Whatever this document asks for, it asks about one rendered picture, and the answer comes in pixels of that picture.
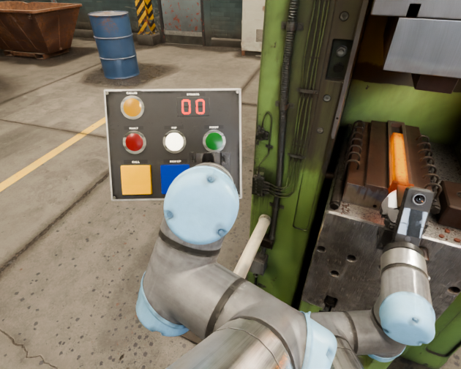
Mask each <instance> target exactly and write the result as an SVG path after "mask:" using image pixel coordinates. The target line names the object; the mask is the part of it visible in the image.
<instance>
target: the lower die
mask: <svg viewBox="0 0 461 369"><path fill-rule="evenodd" d="M364 123H365V127H364V134H363V135H364V138H363V144H362V146H361V148H362V151H361V154H360V155H361V160H360V161H359V163H360V167H359V170H356V168H357V163H356V162H353V161H351V162H349V163H348V169H347V173H346V177H345V184H344V189H343V193H342V201H344V202H348V203H351V204H356V205H359V206H365V207H368V208H371V209H377V210H380V207H381V204H382V202H383V201H384V199H385V198H386V196H388V195H389V188H390V186H391V183H392V181H393V162H392V142H391V123H395V124H401V125H402V134H403V139H404V145H405V158H406V164H407V171H408V183H409V184H413V185H414V187H420V188H424V186H425V185H427V184H429V183H431V182H430V176H427V177H426V178H425V179H422V177H423V175H425V174H428V173H429V172H428V168H427V167H426V168H424V169H423V170H421V167H422V166H423V165H426V164H427V161H426V159H423V160H422V161H421V162H420V161H419V160H420V159H421V158H422V157H425V154H424V151H423V152H421V154H418V152H419V151H420V150H421V149H423V148H424V147H423V144H421V145H420V146H419V147H417V145H418V144H419V143H421V142H422V140H421V138H419V139H418V140H416V138H417V137H418V136H420V135H421V133H420V129H419V127H414V126H409V125H405V123H404V122H396V121H390V120H388V121H387V122H378V121H373V120H372V121H371V123H370V122H364ZM358 158H359V156H358V155H357V154H350V157H349V160H350V159H355V160H358ZM424 189H425V188H424ZM373 205H377V207H376V208H374V207H373Z"/></svg>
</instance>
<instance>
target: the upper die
mask: <svg viewBox="0 0 461 369"><path fill-rule="evenodd" d="M383 70H387V71H394V72H407V73H414V74H422V75H434V76H442V77H449V78H461V20H446V19H431V18H416V16H415V15H414V14H413V11H412V10H411V8H410V7H409V8H408V12H407V15H406V17H405V18H403V17H389V18H388V20H387V23H386V28H385V31H384V33H383Z"/></svg>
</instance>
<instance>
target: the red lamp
mask: <svg viewBox="0 0 461 369"><path fill-rule="evenodd" d="M125 144H126V146H127V148H128V149H129V150H131V151H134V152H136V151H138V150H140V149H141V148H142V146H143V139H142V138H141V136H140V135H139V134H136V133H132V134H129V135H128V136H127V138H126V141H125Z"/></svg>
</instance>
